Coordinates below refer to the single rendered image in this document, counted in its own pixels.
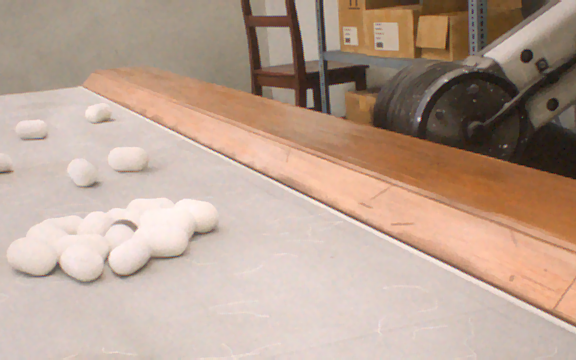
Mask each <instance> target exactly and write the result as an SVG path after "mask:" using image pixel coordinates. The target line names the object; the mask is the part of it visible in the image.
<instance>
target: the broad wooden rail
mask: <svg viewBox="0 0 576 360"><path fill-rule="evenodd" d="M82 88H84V89H86V90H88V91H90V92H93V93H95V94H97V95H99V96H101V97H103V98H105V99H107V100H109V101H111V102H113V103H115V104H117V105H120V106H123V107H125V108H127V109H129V110H131V111H133V112H135V113H137V115H139V116H141V117H143V118H145V119H148V120H150V121H152V122H154V123H156V124H158V125H160V126H163V127H165V128H167V129H169V130H171V131H173V132H175V133H177V134H179V135H182V136H184V137H186V138H188V139H190V140H192V141H194V142H196V143H198V144H200V145H203V146H205V147H207V149H209V150H211V151H213V152H215V153H218V154H220V155H222V156H224V157H226V158H228V159H230V160H232V161H234V162H236V163H238V164H240V165H243V166H245V167H247V168H249V169H251V170H253V171H256V172H258V173H260V174H262V175H264V176H266V177H268V178H270V179H272V180H274V181H276V182H278V183H280V184H283V185H285V186H287V187H289V189H291V190H293V191H296V192H298V193H300V194H302V195H304V196H306V197H308V198H310V199H312V200H314V201H316V202H318V203H320V204H323V205H325V206H327V207H329V208H331V209H334V210H336V211H338V212H340V213H342V214H344V215H346V216H348V217H350V218H352V219H354V220H356V221H358V222H360V223H363V224H365V225H367V227H369V228H372V229H374V230H376V231H378V232H380V233H382V234H384V235H386V236H388V237H390V238H392V239H394V240H396V241H398V242H400V243H404V244H406V245H408V246H410V247H412V248H414V249H416V250H418V251H420V252H422V253H424V254H426V255H428V256H430V258H433V259H435V260H437V261H439V262H441V263H444V264H446V265H448V266H450V267H452V268H454V269H456V270H458V271H461V272H463V273H465V274H467V275H469V276H471V277H473V278H475V279H477V280H479V281H481V282H482V283H485V284H487V285H489V286H491V287H493V288H495V289H497V290H499V291H501V292H503V293H506V294H508V295H510V296H512V297H514V298H516V299H518V300H520V301H522V302H525V303H527V304H528V305H530V306H532V307H534V308H536V309H538V310H540V311H542V312H544V313H547V314H549V315H551V316H553V317H555V318H557V319H559V320H561V321H564V323H567V324H569V325H571V326H573V327H575V328H576V179H571V178H568V177H564V176H560V175H556V174H552V173H548V172H544V171H540V170H537V169H532V168H528V167H524V166H521V165H517V164H512V163H508V162H505V161H501V160H497V159H493V158H490V157H485V156H481V155H477V154H474V153H470V151H466V150H461V149H458V148H454V147H450V146H446V145H443V144H439V143H434V142H430V141H427V140H423V139H419V138H415V137H412V136H408V135H403V134H399V133H396V132H392V131H388V130H384V129H381V128H377V127H372V126H366V125H363V124H361V123H357V122H353V121H350V120H346V119H342V118H338V117H335V116H330V115H326V114H322V113H319V112H315V111H311V110H307V108H304V107H300V106H296V105H291V104H288V103H284V102H280V101H276V100H273V99H269V98H265V97H261V96H258V95H253V94H249V93H246V92H242V91H238V90H234V89H231V88H227V87H223V86H219V85H215V84H211V83H207V82H203V81H200V80H196V79H192V78H188V77H185V75H180V74H176V73H172V72H169V71H165V70H161V69H158V68H154V67H149V66H145V65H142V66H133V67H124V68H115V69H106V70H97V71H95V72H92V73H91V75H90V76H89V77H88V78H87V80H86V81H85V82H84V83H83V85H82Z"/></svg>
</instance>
